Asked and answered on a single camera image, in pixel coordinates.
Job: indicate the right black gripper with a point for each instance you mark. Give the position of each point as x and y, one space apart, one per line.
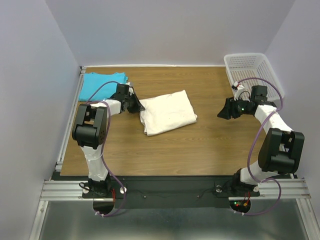
229 109

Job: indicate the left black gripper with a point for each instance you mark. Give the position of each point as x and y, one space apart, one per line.
138 107

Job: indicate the white t shirt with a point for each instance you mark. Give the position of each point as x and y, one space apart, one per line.
166 113

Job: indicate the white plastic basket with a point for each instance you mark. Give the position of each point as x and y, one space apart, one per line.
254 66

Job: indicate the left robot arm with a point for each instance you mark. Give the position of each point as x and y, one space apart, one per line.
90 131

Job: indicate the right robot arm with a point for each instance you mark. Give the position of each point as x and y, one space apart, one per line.
282 147

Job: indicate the folded blue t shirt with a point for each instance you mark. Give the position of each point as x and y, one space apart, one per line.
92 81

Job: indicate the electronics board with leds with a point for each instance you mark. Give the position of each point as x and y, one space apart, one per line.
240 204

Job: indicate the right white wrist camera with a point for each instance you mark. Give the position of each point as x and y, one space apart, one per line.
239 89

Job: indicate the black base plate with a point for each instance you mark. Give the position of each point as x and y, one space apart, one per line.
168 192

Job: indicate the left table edge rail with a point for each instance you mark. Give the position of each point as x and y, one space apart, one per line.
61 155

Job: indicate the aluminium frame rail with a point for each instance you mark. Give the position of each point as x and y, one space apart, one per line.
291 188

